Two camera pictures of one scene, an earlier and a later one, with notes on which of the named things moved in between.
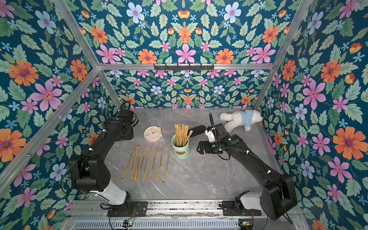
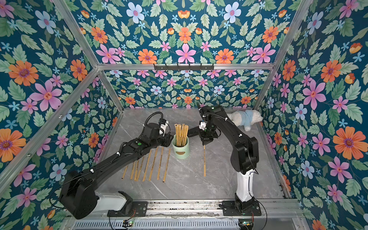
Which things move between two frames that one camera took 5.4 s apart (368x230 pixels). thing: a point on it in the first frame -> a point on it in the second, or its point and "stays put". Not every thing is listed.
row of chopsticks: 147,164 stays put
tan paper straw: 136,177 stays put
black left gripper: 132,135 -> 167,140
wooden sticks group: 153,164 stays put
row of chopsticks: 143,158 stays put
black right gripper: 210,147 -> 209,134
